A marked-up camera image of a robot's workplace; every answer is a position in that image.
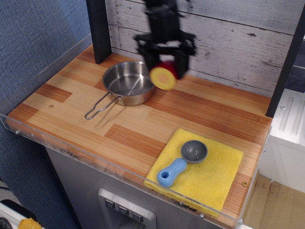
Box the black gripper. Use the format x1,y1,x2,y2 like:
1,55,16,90
134,10,195,80

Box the red yellow toy fruit half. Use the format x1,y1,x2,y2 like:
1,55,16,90
149,61,177,91

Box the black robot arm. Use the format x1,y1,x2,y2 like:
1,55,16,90
134,0,196,79

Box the stainless steel pot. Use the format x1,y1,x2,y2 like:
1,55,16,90
84,61,156,120

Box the yellow black object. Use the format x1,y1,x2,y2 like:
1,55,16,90
0,199,36,229

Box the grey blue toy scoop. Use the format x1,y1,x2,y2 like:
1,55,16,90
157,140,208,187

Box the yellow cloth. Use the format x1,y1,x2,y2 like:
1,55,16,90
144,128,244,218

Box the grey toy cabinet front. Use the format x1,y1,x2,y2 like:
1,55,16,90
46,148,217,229

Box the silver button panel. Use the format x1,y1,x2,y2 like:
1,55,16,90
98,188,157,229

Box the white ribbed sink unit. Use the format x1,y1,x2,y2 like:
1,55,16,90
258,89,305,192

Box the black left post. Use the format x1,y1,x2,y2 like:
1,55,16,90
86,0,112,64

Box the black post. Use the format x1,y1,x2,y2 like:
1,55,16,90
86,0,112,64
265,7,305,118

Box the black right post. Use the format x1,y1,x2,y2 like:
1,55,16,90
265,7,305,118

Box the clear acrylic guard rail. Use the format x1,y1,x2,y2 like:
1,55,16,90
4,37,271,229

